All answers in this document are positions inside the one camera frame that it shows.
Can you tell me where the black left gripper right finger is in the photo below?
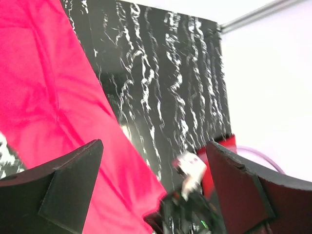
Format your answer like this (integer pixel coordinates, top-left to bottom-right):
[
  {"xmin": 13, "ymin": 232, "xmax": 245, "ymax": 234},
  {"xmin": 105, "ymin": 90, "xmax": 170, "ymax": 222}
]
[{"xmin": 216, "ymin": 151, "xmax": 312, "ymax": 234}]

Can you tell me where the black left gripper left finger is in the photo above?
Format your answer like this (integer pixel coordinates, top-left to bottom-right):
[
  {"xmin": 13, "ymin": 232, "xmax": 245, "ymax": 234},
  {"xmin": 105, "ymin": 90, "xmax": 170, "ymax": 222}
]
[{"xmin": 0, "ymin": 139, "xmax": 103, "ymax": 234}]

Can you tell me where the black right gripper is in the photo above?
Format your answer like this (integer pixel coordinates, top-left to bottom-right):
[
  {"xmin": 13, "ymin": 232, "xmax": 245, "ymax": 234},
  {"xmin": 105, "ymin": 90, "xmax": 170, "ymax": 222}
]
[{"xmin": 144, "ymin": 151, "xmax": 226, "ymax": 234}]

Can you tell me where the bright pink t shirt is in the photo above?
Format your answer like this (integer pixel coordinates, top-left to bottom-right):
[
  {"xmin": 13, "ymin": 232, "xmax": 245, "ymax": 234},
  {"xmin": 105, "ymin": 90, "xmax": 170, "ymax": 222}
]
[{"xmin": 0, "ymin": 0, "xmax": 165, "ymax": 234}]

